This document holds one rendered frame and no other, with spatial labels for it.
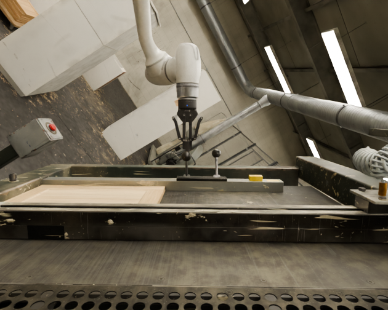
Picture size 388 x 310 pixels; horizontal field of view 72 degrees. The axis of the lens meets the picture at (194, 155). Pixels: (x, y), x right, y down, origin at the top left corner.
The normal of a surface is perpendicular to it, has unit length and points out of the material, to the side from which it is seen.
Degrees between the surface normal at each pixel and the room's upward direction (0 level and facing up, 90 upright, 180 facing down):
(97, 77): 90
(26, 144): 90
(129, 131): 90
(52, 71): 90
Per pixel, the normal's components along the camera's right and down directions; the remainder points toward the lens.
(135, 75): 0.08, 0.29
